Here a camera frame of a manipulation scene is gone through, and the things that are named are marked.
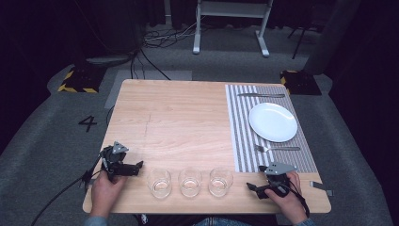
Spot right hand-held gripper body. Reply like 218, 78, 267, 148
258, 161, 298, 199

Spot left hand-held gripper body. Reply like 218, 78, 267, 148
99, 140, 139, 183

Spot person's right hand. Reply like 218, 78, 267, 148
264, 170, 311, 224

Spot person's left hand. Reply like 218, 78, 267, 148
89, 170, 128, 218

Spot clear drinking glass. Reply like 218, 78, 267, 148
146, 169, 173, 200
208, 167, 234, 199
177, 168, 203, 199

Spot metal fork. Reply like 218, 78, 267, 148
254, 144, 301, 153

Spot metal table clamp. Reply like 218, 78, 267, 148
309, 180, 335, 198

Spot person's blue jeans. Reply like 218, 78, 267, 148
191, 217, 252, 226

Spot grey striped placemat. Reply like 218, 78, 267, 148
224, 83, 319, 174

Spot white round plate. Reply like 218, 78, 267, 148
248, 102, 298, 143

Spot metal table knife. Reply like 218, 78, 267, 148
236, 92, 286, 99

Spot black base with hazard tape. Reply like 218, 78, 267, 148
279, 69, 323, 96
56, 65, 107, 94

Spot black tripod stand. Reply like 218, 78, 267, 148
287, 24, 324, 60

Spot grey curtain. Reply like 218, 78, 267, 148
302, 0, 362, 76

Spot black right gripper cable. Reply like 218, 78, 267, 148
283, 179, 311, 219

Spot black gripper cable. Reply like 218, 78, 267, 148
283, 179, 311, 219
29, 153, 107, 226

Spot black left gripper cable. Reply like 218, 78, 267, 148
29, 153, 107, 226

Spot bundle of floor cables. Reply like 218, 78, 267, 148
130, 18, 201, 81

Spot white metal stand frame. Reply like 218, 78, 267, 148
192, 0, 275, 58

